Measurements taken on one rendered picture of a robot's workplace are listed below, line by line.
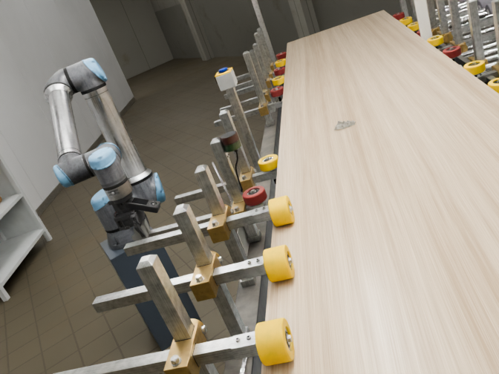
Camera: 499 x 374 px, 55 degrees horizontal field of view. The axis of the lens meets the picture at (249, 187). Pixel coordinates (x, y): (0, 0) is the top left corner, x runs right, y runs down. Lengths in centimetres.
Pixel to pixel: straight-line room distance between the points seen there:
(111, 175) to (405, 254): 98
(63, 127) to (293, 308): 123
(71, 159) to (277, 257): 95
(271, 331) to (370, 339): 19
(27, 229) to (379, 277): 407
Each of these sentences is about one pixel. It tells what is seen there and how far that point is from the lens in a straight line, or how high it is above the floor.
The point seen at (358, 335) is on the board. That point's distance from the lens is 96.
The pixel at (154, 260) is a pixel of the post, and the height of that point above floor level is 116.
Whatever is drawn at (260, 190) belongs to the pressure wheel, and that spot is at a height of 91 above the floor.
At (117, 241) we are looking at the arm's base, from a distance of 239.
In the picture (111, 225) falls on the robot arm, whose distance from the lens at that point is 236.
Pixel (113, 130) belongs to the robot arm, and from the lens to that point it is 224.
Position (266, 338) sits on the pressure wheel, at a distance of 92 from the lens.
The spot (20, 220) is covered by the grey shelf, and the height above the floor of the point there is 27.
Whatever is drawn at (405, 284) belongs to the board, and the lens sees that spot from 105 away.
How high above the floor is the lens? 157
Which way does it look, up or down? 24 degrees down
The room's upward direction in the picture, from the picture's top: 21 degrees counter-clockwise
